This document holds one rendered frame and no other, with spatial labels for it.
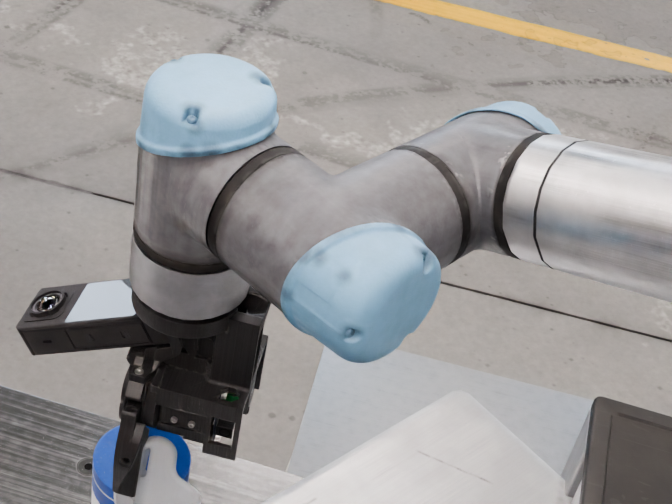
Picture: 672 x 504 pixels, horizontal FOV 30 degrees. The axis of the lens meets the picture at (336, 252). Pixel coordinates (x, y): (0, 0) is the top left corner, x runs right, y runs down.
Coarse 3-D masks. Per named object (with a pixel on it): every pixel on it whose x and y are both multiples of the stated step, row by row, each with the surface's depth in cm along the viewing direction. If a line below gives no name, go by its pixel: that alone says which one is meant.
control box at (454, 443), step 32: (416, 416) 36; (448, 416) 36; (480, 416) 36; (384, 448) 35; (416, 448) 35; (448, 448) 35; (480, 448) 36; (512, 448) 36; (320, 480) 34; (352, 480) 34; (384, 480) 34; (416, 480) 34; (448, 480) 34; (480, 480) 35; (512, 480) 35; (544, 480) 35
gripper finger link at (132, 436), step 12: (132, 408) 82; (132, 420) 81; (120, 432) 82; (132, 432) 82; (144, 432) 82; (120, 444) 82; (132, 444) 82; (144, 444) 84; (120, 456) 82; (132, 456) 82; (120, 468) 83; (132, 468) 84; (120, 480) 84; (132, 480) 84; (120, 492) 85; (132, 492) 85
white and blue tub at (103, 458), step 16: (112, 432) 92; (160, 432) 92; (96, 448) 90; (112, 448) 91; (176, 448) 92; (96, 464) 89; (112, 464) 90; (176, 464) 90; (96, 480) 89; (112, 480) 89; (96, 496) 90; (112, 496) 89
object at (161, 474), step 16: (144, 448) 84; (160, 448) 84; (144, 464) 85; (160, 464) 85; (144, 480) 85; (160, 480) 85; (176, 480) 85; (128, 496) 85; (144, 496) 86; (160, 496) 86; (176, 496) 86; (192, 496) 85
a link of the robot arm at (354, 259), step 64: (256, 192) 66; (320, 192) 66; (384, 192) 67; (448, 192) 69; (256, 256) 66; (320, 256) 64; (384, 256) 63; (448, 256) 70; (320, 320) 64; (384, 320) 64
